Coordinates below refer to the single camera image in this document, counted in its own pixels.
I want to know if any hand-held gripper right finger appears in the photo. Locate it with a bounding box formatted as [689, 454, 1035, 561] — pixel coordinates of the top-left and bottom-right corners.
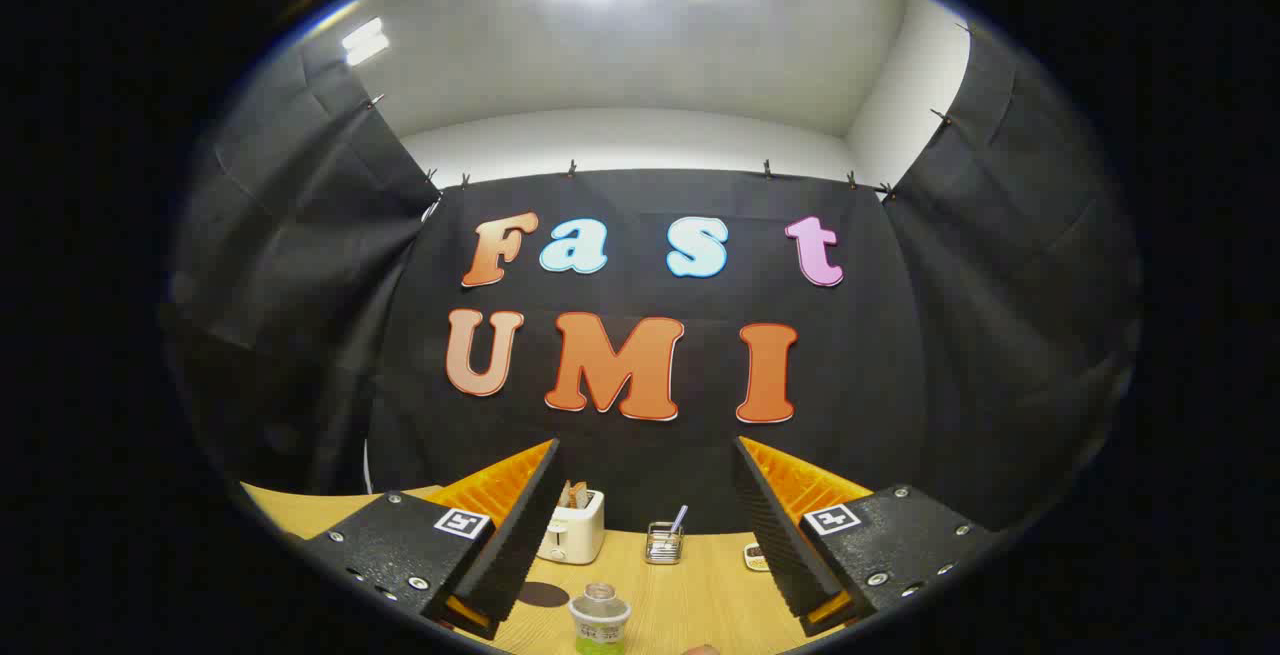
[732, 435, 1001, 638]

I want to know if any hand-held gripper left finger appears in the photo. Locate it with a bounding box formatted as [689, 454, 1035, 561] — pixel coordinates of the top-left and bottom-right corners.
[300, 438, 563, 641]

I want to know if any clear juice bottle green label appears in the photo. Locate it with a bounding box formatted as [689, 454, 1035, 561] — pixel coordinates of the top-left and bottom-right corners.
[568, 583, 633, 655]

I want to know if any cream white toaster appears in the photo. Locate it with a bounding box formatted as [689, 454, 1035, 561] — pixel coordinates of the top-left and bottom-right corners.
[536, 487, 607, 566]

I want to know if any wooden table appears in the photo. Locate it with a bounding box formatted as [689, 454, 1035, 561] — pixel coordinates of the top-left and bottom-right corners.
[240, 480, 881, 655]

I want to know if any black backdrop cloth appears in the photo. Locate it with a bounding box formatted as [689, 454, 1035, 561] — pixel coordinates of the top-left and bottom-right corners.
[165, 20, 1141, 536]

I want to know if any small ceiling light panel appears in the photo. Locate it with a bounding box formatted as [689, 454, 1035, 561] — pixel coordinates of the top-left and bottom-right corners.
[340, 17, 391, 66]

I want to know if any small wire basket holder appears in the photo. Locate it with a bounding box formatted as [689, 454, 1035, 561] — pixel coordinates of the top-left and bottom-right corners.
[645, 522, 684, 565]

